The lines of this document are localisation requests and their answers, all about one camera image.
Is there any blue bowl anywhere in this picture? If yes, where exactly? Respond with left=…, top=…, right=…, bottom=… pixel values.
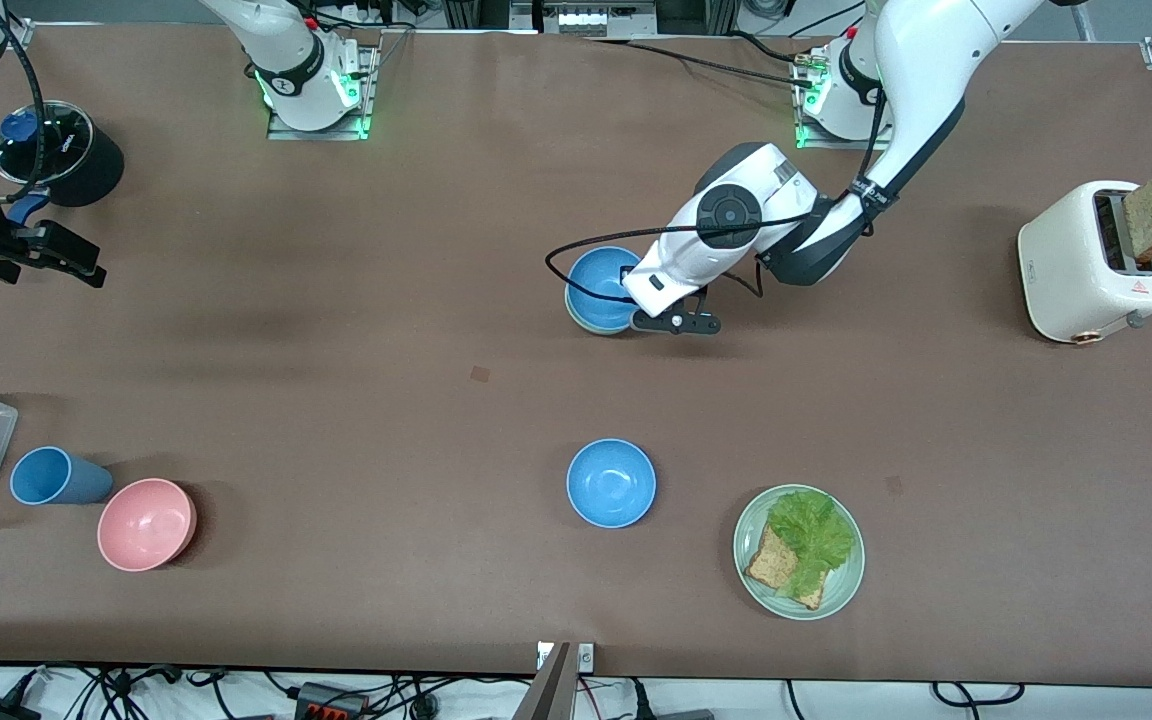
left=566, top=438, right=657, bottom=529
left=566, top=246, right=644, bottom=329

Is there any pale green bowl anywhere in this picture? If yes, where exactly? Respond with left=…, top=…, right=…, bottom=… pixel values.
left=564, top=285, right=642, bottom=336

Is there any pink bowl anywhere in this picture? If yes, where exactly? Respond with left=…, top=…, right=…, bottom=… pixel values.
left=97, top=478, right=198, bottom=573

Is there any glass lid blue knob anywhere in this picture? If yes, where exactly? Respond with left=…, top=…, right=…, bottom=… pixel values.
left=0, top=100, right=95, bottom=187

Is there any blue cup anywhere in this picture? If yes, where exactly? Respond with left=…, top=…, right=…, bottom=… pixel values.
left=10, top=446, right=114, bottom=506

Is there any metal control box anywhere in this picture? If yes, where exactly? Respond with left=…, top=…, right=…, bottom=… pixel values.
left=511, top=0, right=657, bottom=36

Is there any green lettuce leaf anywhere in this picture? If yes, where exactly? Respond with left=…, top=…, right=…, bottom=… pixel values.
left=768, top=490, right=857, bottom=601

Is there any brown toast slice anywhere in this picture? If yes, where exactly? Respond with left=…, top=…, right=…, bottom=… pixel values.
left=744, top=523, right=825, bottom=611

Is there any pale green plate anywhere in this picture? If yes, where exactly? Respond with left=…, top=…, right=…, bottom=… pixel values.
left=733, top=484, right=866, bottom=621

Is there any cream white toaster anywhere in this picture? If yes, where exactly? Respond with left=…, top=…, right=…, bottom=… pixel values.
left=1018, top=180, right=1152, bottom=345

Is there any grey metal pole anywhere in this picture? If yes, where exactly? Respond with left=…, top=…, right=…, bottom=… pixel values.
left=511, top=643, right=577, bottom=720

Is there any black orange power strip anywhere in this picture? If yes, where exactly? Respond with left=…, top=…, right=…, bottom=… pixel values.
left=294, top=682, right=369, bottom=720

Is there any black pot blue handle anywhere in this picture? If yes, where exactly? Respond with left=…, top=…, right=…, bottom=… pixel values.
left=0, top=100, right=125, bottom=226

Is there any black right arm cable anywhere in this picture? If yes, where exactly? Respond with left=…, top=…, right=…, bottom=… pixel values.
left=0, top=0, right=45, bottom=201

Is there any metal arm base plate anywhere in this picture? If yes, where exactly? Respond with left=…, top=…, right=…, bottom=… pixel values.
left=794, top=50, right=902, bottom=151
left=266, top=45, right=379, bottom=141

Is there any long black table cable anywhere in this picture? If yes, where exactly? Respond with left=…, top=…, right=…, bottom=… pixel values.
left=586, top=38, right=817, bottom=89

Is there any short black table cable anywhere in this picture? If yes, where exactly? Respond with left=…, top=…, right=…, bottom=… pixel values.
left=731, top=32, right=809, bottom=63

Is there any white mounting bracket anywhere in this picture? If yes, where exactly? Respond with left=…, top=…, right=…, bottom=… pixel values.
left=536, top=643, right=595, bottom=673

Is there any black cable loop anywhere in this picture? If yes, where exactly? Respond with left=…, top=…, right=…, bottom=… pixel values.
left=931, top=682, right=1024, bottom=707

